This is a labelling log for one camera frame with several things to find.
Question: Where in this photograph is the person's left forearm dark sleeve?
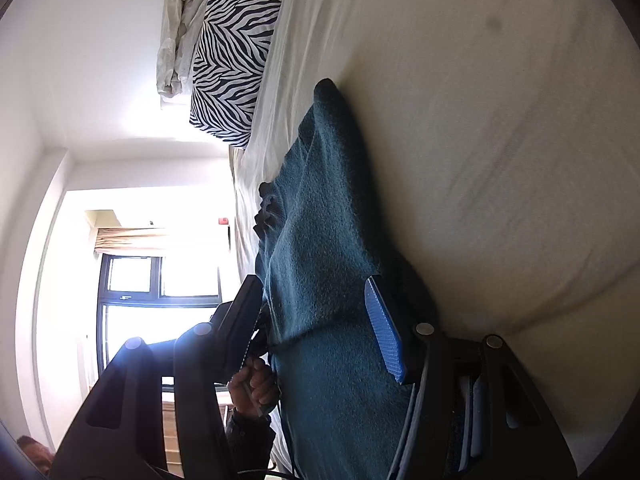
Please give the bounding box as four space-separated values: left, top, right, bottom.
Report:
222 406 277 477

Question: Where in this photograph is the person's left hand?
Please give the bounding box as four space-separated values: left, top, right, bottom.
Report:
227 359 279 419

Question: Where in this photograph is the dark teal fleece garment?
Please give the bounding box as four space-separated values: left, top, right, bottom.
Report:
252 78 451 480

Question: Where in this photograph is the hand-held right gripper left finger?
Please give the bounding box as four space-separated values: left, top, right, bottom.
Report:
50 275 273 480

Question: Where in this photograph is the light wooden furniture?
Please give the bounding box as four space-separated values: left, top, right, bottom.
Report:
161 389 187 478

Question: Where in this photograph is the beige striped window blind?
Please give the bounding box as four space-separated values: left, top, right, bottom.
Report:
91 226 172 257

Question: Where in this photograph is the black cable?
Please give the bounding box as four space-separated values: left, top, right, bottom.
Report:
235 466 296 480

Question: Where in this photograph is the black framed window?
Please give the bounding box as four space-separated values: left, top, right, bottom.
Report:
97 254 224 386

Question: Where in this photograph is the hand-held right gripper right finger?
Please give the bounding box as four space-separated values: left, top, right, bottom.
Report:
364 276 583 480

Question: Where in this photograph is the crumpled white duvet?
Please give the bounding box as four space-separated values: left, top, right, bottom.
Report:
156 0 275 99

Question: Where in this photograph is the zebra print pillow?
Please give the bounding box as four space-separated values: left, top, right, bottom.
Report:
189 0 287 149

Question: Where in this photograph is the bed with white sheet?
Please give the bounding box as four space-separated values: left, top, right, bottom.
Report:
227 0 640 480

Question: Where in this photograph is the person's head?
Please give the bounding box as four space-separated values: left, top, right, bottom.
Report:
16 435 55 477

